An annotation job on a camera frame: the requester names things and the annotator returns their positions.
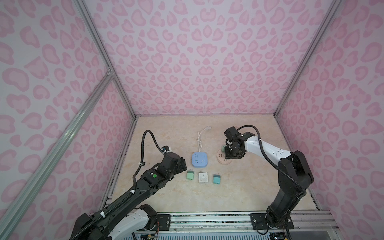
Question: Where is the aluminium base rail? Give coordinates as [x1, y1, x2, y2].
[82, 209, 343, 240]

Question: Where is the white power strip cable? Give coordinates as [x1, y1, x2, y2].
[196, 125, 212, 153]

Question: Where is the blue square power strip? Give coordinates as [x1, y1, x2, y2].
[192, 152, 208, 168]

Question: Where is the pink round power strip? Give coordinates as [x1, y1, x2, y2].
[216, 150, 233, 165]

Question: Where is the white plug adapter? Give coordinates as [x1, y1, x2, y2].
[199, 172, 209, 184]

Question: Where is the left aluminium frame beam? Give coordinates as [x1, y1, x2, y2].
[1, 73, 114, 240]

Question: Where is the left aluminium corner post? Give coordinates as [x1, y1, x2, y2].
[73, 0, 137, 120]

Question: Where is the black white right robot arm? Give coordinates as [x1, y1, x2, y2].
[224, 125, 314, 229]

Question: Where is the right aluminium corner post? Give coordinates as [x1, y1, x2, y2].
[274, 0, 345, 118]

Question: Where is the light green plug adapter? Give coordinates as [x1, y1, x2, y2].
[186, 171, 195, 180]

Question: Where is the aluminium corner post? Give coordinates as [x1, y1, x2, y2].
[73, 0, 137, 120]
[274, 0, 345, 118]

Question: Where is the teal plug adapter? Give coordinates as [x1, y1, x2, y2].
[213, 175, 221, 185]

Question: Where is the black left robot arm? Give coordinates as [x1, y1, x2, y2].
[71, 146, 187, 240]

